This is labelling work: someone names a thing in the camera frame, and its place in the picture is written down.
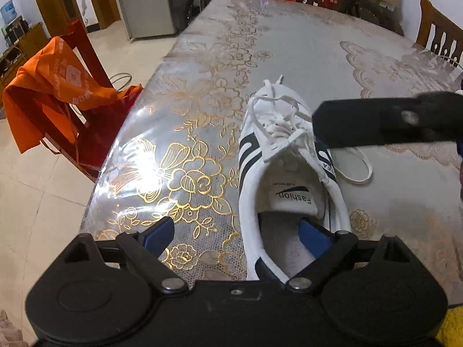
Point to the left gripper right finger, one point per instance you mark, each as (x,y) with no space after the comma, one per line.
(331,252)

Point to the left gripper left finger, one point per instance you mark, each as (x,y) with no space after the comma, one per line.
(142,250)

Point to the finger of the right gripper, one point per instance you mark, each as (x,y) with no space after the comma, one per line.
(367,122)

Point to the white black-striped sneaker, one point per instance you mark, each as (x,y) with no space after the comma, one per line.
(274,196)

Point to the yellow sleeve forearm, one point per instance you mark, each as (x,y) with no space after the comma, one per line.
(450,333)

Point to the red wooden chair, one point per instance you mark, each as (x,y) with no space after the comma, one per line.
(87,111)

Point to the orange bag on chair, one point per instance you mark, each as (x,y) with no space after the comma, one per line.
(54,75)

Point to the silver refrigerator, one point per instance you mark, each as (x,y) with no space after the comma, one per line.
(152,18)

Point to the wooden sideboard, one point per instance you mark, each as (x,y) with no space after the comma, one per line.
(16,56)

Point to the blue water dispenser bottle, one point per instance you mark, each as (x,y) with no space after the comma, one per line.
(8,12)

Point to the wooden chair by wall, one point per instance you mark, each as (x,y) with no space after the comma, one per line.
(443,35)

